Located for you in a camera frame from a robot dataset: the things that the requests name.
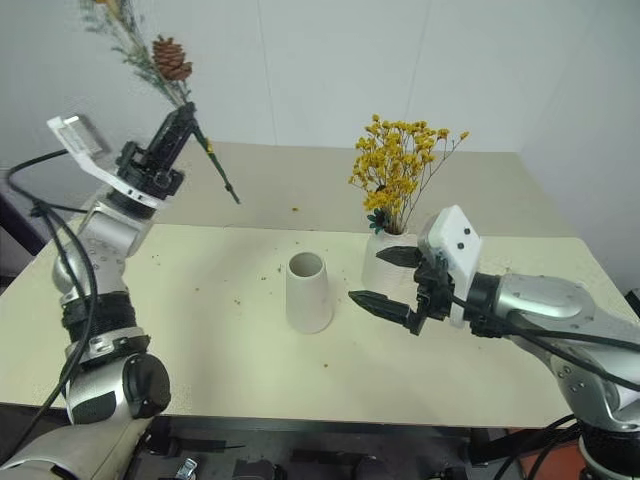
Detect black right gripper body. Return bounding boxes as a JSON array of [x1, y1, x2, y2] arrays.
[[408, 253, 459, 336]]

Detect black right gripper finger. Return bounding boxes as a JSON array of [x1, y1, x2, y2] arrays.
[[375, 246, 424, 269], [347, 290, 419, 329]]

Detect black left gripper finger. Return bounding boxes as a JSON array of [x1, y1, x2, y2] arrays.
[[147, 110, 185, 157], [162, 103, 198, 162]]

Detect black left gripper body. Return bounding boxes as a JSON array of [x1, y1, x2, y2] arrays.
[[115, 141, 186, 202]]

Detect pine cone greenery bouquet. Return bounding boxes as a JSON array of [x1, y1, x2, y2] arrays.
[[78, 0, 242, 206]]

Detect yellow dried flower bouquet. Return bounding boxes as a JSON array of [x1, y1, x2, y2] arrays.
[[347, 113, 471, 236]]

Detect ribbed white vase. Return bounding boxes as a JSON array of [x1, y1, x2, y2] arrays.
[[361, 230, 426, 292]]

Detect smooth white cone vase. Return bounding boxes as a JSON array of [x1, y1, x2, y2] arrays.
[[285, 251, 335, 335]]

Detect dark purple chair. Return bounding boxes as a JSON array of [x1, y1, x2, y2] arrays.
[[0, 172, 49, 261]]

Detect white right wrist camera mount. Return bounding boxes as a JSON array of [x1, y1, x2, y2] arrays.
[[417, 204, 485, 329]]

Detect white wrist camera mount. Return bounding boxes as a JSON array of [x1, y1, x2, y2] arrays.
[[417, 204, 485, 329], [46, 114, 167, 210]]

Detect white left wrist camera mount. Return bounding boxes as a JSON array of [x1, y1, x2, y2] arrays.
[[46, 114, 167, 210]]

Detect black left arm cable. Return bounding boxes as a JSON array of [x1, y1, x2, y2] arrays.
[[0, 148, 101, 456]]

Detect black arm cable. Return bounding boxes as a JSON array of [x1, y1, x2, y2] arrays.
[[447, 292, 640, 394], [0, 148, 101, 456]]

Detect black frame under table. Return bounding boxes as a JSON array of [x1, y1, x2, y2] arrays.
[[144, 417, 501, 480]]

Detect black cables under arm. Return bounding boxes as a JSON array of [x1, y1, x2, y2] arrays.
[[492, 413, 589, 480]]

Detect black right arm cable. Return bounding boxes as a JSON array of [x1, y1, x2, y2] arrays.
[[447, 292, 640, 394]]

